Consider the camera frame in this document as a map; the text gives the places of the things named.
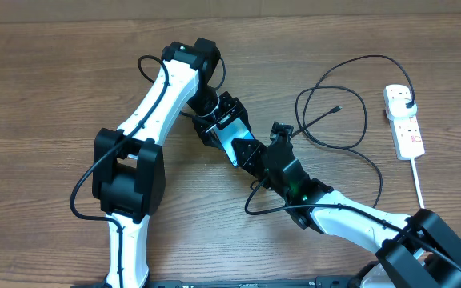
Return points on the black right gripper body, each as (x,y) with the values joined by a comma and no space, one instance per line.
(265,176)

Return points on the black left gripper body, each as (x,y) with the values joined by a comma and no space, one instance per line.
(226,106)

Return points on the Galaxy smartphone blue screen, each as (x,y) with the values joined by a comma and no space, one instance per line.
(237,129)

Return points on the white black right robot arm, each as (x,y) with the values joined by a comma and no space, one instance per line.
(412,251)

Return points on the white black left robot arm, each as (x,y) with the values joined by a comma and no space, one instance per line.
(128,174)

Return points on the white charger plug adapter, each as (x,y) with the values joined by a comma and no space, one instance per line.
(398,109)

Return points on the white power strip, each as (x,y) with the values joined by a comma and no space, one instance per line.
(405,132)

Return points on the brown cardboard backdrop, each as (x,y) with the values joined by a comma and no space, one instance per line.
(13,11)

